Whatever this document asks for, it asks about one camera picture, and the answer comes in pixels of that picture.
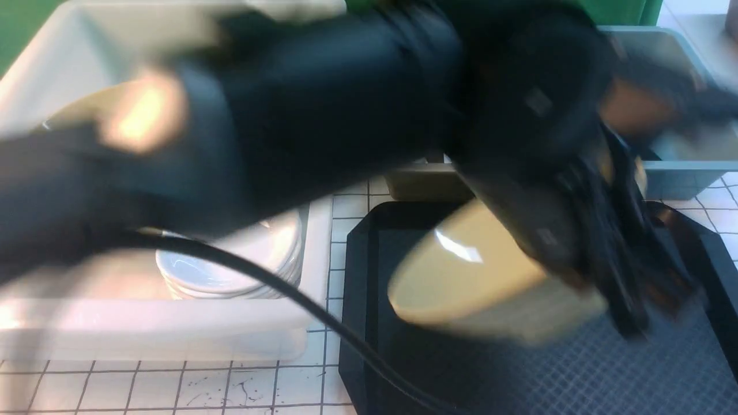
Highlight stacked white square dish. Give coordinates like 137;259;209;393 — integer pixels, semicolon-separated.
155;210;304;299

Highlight top tan bowl in stack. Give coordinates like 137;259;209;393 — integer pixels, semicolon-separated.
35;80;142;131

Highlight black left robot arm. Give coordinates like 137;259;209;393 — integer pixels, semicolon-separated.
2;1;703;342

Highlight large white plastic bin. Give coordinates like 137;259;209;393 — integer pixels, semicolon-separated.
2;1;347;361

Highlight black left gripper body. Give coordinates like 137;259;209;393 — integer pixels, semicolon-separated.
457;127;701;341

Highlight olive grey spoon bin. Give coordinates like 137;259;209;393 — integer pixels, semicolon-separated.
384;155;475;202

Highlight tan noodle bowl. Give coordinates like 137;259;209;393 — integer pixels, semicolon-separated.
387;199;607;346

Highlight blue grey chopstick bin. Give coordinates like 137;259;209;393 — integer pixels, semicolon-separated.
601;26;737;200

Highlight black serving tray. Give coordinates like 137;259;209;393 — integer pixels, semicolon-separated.
342;202;737;414

